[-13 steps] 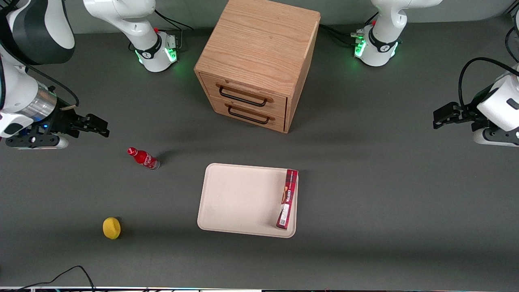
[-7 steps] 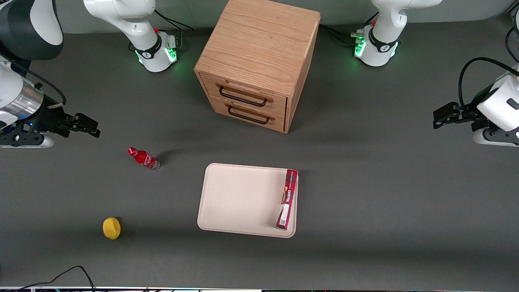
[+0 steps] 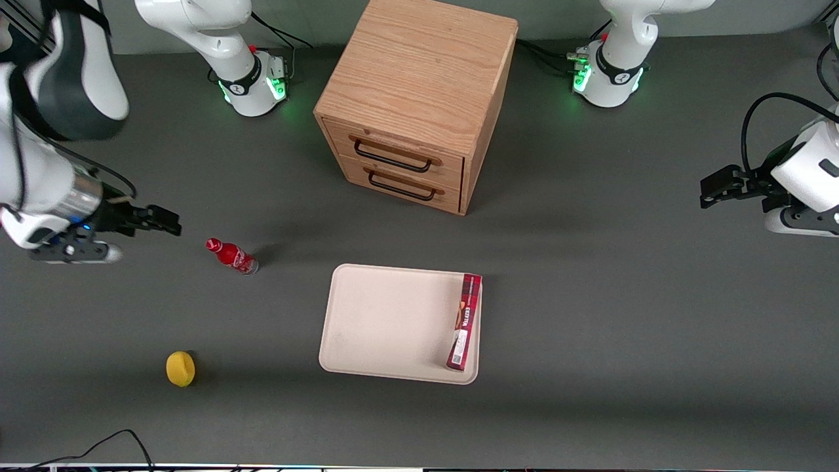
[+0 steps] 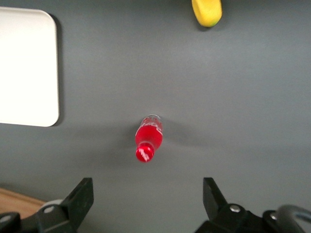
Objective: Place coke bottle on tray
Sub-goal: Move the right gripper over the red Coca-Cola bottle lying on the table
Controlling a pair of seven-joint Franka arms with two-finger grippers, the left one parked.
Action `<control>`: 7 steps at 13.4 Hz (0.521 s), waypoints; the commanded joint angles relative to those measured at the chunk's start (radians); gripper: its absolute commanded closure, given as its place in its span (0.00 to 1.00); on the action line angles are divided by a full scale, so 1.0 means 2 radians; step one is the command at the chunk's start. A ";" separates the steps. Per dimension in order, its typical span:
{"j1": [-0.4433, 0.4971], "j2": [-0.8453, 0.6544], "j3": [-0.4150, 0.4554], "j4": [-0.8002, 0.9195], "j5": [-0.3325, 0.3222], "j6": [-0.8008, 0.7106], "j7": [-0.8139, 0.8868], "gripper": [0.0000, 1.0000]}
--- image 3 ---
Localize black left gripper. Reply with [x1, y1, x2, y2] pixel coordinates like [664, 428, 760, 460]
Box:
[699, 136, 808, 212]

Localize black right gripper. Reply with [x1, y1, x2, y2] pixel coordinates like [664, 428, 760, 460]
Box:
[88, 190, 183, 238]

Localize red coke bottle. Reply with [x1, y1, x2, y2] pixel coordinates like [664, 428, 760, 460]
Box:
[206, 237, 260, 276]

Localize beige rectangular tray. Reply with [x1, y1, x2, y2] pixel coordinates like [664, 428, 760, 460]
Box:
[319, 264, 483, 385]

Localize yellow lemon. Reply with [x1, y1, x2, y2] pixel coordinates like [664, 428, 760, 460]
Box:
[166, 351, 196, 388]

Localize wooden drawer front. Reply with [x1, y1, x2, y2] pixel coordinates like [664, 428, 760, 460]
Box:
[322, 119, 465, 191]
[337, 155, 463, 214]

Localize red cookie box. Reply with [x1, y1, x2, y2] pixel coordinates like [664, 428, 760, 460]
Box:
[446, 273, 483, 372]

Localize wooden drawer cabinet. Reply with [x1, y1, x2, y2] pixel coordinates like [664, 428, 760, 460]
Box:
[313, 0, 519, 216]

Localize black left arm wrist cable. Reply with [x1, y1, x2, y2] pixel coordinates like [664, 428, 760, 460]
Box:
[741, 92, 839, 175]

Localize black arm wrist cable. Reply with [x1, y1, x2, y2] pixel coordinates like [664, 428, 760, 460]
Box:
[741, 92, 839, 175]
[0, 98, 138, 201]

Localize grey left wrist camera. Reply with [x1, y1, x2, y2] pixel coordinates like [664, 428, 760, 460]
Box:
[764, 206, 839, 237]

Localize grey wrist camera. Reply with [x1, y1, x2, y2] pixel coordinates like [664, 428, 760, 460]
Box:
[29, 241, 124, 265]
[764, 206, 839, 237]

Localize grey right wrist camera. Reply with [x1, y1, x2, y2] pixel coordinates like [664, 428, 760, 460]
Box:
[29, 241, 124, 265]

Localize black right arm wrist cable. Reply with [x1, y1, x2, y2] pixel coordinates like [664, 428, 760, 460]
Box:
[0, 98, 138, 201]

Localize black loose cable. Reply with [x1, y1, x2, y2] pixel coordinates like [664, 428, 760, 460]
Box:
[18, 429, 155, 472]

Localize black right arm base cable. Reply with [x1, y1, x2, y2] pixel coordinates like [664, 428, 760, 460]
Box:
[250, 10, 314, 83]

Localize black arm base cable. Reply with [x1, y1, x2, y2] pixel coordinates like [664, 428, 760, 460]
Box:
[517, 18, 614, 74]
[250, 10, 314, 83]

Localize black left arm base cable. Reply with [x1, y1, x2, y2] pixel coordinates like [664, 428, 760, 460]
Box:
[517, 18, 614, 74]

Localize black metal drawer handle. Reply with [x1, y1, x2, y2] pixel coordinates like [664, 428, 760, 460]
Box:
[368, 168, 437, 202]
[353, 136, 434, 174]

